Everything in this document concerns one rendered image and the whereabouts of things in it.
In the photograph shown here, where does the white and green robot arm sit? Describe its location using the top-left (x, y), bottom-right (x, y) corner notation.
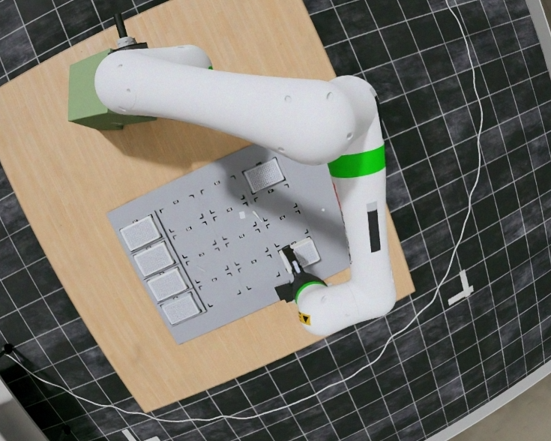
top-left (94, 13), bottom-right (397, 336)

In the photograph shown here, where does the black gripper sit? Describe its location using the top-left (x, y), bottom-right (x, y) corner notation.
top-left (281, 244), bottom-right (313, 288)

